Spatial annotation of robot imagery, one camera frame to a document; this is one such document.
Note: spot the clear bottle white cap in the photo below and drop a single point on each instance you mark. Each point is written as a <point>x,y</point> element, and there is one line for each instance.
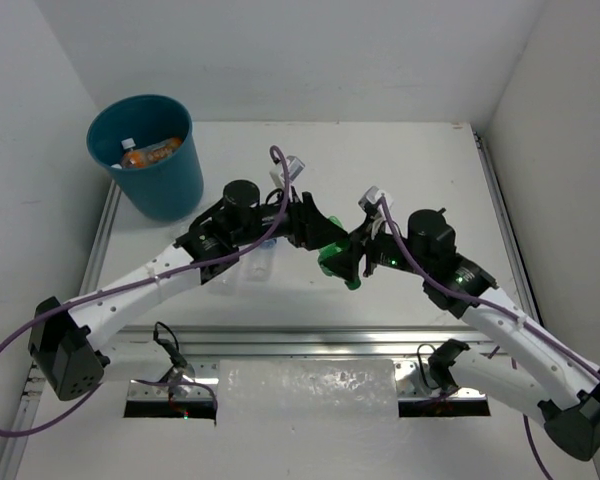
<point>224,284</point>

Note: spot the orange label bottle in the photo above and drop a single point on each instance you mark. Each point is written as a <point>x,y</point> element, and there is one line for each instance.
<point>135,157</point>

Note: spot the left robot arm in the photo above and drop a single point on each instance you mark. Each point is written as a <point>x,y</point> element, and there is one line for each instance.
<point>74,345</point>

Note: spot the aluminium rail frame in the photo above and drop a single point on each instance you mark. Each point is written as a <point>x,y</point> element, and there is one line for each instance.
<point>300,363</point>

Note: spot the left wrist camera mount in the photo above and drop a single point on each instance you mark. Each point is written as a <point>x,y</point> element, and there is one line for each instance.
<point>285,173</point>

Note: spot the teal plastic bin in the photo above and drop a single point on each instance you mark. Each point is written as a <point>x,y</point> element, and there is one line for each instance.
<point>167,190</point>

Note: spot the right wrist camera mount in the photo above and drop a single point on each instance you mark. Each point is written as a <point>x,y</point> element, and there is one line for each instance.
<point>376,202</point>

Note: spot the crushed green bottle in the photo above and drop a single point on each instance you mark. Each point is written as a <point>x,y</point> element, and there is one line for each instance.
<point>341,259</point>

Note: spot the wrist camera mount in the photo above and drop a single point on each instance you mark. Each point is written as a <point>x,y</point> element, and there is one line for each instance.
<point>285,173</point>
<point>376,202</point>

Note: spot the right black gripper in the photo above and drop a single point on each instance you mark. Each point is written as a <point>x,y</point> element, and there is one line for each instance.
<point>346,263</point>

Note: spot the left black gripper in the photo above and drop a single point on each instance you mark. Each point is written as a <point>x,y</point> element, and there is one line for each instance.
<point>298,223</point>

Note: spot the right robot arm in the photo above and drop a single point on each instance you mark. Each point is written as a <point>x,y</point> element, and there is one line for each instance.
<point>557,388</point>

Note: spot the blue label bottle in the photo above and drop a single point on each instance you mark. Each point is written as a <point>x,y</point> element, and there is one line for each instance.
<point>260,262</point>

